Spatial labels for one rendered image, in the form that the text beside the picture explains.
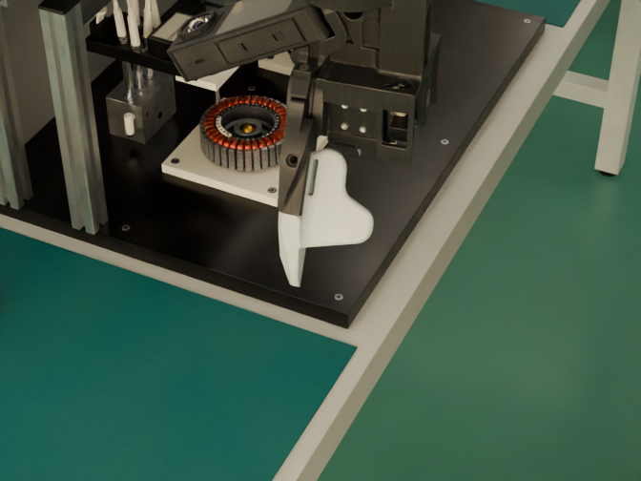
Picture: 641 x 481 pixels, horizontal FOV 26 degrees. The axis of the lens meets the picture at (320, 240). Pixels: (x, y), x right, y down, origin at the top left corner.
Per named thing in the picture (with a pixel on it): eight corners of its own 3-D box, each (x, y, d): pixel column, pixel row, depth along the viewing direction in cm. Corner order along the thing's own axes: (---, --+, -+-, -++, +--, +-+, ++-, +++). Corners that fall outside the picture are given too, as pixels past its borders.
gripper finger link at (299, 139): (295, 218, 85) (318, 74, 84) (271, 213, 85) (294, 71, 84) (313, 213, 90) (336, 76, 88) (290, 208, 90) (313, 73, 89)
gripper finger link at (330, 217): (355, 305, 86) (381, 158, 85) (264, 286, 87) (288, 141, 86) (365, 299, 89) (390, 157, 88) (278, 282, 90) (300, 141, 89)
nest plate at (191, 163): (333, 135, 167) (333, 127, 166) (277, 207, 156) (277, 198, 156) (223, 104, 172) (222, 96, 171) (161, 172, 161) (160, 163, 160)
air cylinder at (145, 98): (176, 112, 170) (174, 73, 167) (145, 144, 165) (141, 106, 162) (141, 101, 172) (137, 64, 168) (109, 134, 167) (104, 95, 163)
